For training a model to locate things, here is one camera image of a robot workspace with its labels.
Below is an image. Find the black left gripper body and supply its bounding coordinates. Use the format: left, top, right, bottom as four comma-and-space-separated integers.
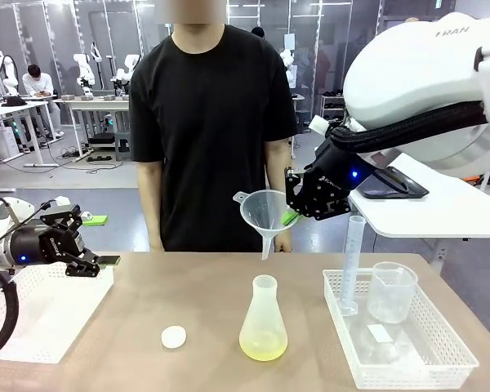
8, 223, 86, 267

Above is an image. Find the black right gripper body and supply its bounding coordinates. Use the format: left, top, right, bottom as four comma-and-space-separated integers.
300, 136, 372, 206

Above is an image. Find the clear plastic funnel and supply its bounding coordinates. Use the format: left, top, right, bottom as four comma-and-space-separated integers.
233, 189, 296, 261

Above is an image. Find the clear plastic graduated cylinder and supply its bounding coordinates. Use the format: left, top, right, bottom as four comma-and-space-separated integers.
339, 215, 368, 317

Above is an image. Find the clear plastic measuring beaker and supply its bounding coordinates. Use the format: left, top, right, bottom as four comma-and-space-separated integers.
366, 261, 419, 325

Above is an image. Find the round white flask cap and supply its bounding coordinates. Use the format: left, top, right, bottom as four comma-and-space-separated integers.
160, 325, 188, 350

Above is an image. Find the translucent plastic conical flask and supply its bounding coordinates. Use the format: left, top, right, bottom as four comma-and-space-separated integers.
238, 274, 290, 363

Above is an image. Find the white perforated basket with label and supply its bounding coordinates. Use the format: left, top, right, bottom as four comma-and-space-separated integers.
322, 267, 480, 390

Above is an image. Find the person's left forearm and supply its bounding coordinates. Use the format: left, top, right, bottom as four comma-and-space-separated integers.
265, 142, 294, 240

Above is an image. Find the person's right forearm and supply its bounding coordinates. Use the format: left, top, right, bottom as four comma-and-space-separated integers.
137, 161, 167, 252

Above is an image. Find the white perforated plastic basket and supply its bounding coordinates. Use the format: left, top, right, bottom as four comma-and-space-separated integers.
0, 261, 115, 365

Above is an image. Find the wooden shoe shelf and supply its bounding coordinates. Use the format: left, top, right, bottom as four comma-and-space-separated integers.
319, 92, 346, 122

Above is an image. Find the black tray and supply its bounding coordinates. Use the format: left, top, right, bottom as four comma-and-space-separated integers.
356, 165, 430, 201

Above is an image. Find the grey plastic step stool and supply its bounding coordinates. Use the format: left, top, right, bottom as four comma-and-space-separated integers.
114, 130, 132, 163

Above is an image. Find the person in black t-shirt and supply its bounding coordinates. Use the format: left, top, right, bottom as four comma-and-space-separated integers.
128, 22, 300, 253

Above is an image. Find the white desk with robots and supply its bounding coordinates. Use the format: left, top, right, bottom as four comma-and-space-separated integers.
58, 94, 132, 159

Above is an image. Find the white desk with seated person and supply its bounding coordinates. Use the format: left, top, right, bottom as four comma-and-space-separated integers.
0, 97, 57, 169

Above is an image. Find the seated person in white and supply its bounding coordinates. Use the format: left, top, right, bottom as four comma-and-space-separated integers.
21, 64, 66, 140

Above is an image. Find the white paper label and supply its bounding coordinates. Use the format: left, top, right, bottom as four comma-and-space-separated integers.
367, 323, 394, 344

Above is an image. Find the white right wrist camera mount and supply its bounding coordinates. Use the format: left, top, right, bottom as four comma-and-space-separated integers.
310, 114, 332, 134

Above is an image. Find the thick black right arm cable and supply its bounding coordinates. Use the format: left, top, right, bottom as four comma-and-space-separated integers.
324, 102, 489, 155

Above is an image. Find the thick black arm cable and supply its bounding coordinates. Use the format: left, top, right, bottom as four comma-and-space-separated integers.
0, 252, 20, 363
324, 102, 489, 155

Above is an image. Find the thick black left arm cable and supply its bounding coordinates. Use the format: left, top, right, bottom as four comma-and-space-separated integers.
0, 252, 20, 363

